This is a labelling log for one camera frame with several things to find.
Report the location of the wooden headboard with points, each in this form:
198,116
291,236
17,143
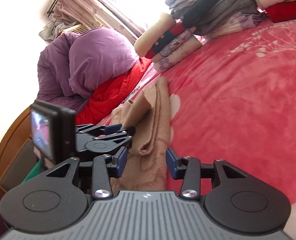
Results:
10,130

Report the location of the pink floral blanket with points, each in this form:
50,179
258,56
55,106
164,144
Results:
237,105

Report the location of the green cloth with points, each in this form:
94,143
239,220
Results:
34,171

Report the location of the pink curtain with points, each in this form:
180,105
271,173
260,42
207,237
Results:
88,7

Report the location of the red quilt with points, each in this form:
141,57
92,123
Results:
108,92

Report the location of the beige knit sweater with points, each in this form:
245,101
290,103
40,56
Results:
150,170

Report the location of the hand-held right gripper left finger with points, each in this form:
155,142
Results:
121,161

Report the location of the checkered cloth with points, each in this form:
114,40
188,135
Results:
53,30

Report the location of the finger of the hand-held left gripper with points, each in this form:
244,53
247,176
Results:
124,141
114,128

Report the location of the stack of grey folded clothes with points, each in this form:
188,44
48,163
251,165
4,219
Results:
212,10

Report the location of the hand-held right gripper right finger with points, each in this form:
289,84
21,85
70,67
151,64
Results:
171,165

